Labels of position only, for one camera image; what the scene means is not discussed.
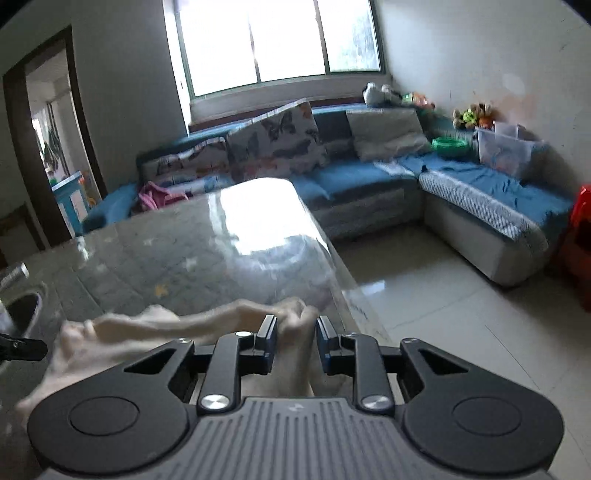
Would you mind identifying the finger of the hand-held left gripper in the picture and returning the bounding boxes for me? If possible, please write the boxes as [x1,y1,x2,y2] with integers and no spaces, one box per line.
[0,335,48,361]

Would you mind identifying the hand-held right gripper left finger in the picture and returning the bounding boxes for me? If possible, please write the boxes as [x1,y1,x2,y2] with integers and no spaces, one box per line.
[122,315,279,415]

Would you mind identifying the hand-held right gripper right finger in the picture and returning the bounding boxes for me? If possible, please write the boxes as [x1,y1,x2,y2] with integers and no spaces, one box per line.
[315,316,467,411]

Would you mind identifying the cream cloth garment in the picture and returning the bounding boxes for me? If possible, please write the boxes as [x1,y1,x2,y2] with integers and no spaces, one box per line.
[14,296,352,416]

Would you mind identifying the blue white small cabinet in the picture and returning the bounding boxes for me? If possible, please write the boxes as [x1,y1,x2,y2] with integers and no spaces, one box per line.
[52,172,90,236]

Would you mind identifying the blue corner sofa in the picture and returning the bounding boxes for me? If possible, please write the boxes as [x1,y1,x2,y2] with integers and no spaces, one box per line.
[83,99,575,287]

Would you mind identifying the pink cloth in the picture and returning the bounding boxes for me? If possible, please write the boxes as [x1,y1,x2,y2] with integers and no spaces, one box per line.
[137,181,192,214]

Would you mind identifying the long butterfly print cushion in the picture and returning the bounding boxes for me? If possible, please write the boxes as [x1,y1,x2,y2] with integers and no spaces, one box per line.
[141,138,232,195]

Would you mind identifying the square butterfly print cushion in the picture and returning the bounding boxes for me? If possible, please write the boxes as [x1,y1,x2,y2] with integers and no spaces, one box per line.
[226,102,328,183]

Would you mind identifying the grey cushion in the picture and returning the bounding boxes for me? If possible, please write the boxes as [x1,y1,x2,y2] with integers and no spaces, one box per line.
[346,108,432,160]

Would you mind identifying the green bowl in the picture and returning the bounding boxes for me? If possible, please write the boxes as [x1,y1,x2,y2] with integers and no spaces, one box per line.
[431,136,469,160]

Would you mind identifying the white plush toy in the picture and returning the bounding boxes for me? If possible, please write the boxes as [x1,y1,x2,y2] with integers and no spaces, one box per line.
[363,82,393,108]

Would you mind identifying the clear plastic storage box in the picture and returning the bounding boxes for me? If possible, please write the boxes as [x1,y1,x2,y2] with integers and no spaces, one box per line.
[475,122,536,178]

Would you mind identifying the red plastic stool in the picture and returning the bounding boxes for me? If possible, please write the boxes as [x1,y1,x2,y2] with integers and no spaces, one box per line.
[554,185,591,315]

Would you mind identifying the group of plush toys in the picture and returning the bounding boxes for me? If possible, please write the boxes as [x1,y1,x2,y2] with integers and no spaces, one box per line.
[452,102,495,130]

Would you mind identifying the window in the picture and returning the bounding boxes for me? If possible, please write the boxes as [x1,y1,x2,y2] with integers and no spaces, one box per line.
[164,0,386,97]

